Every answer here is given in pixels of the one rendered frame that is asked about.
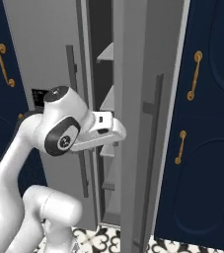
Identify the grey fridge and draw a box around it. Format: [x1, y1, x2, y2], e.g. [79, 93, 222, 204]
[85, 0, 123, 230]

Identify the long dark grey door handle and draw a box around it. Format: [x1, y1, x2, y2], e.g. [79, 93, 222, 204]
[132, 73, 165, 253]

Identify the grey fridge door with dispenser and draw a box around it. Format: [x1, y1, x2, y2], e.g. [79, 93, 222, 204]
[2, 0, 100, 231]

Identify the short dark grey door handle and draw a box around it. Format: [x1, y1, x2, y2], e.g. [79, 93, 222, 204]
[65, 44, 91, 199]

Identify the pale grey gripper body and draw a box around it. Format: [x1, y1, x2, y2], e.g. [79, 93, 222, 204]
[69, 117, 128, 153]

